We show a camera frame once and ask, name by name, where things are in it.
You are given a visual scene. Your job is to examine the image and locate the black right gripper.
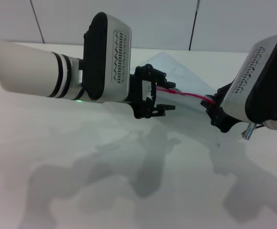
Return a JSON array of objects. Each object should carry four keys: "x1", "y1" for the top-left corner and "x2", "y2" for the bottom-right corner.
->
[{"x1": 200, "y1": 83, "x2": 237, "y2": 133}]

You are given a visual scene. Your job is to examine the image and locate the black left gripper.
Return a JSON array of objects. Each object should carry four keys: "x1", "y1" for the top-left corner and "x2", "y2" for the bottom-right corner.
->
[{"x1": 126, "y1": 63, "x2": 177, "y2": 120}]

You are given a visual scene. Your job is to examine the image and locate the clear document bag red zipper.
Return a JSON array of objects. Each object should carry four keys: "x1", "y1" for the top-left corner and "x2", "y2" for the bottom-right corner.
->
[{"x1": 130, "y1": 52, "x2": 222, "y2": 148}]

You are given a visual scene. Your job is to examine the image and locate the silver black right camera housing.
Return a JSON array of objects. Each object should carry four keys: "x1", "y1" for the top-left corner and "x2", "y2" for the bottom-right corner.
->
[{"x1": 221, "y1": 32, "x2": 277, "y2": 125}]

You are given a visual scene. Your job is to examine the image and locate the silver black camera housing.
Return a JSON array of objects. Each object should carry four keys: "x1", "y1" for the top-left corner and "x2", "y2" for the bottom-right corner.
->
[
  {"x1": 83, "y1": 11, "x2": 132, "y2": 104},
  {"x1": 221, "y1": 32, "x2": 277, "y2": 125}
]

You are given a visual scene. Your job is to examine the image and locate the metal cable connector plug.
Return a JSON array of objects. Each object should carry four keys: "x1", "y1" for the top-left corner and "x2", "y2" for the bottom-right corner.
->
[{"x1": 241, "y1": 123, "x2": 256, "y2": 140}]

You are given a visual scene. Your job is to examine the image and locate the silver black left camera housing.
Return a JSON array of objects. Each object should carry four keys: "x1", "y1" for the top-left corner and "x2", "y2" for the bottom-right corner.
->
[{"x1": 83, "y1": 11, "x2": 132, "y2": 104}]

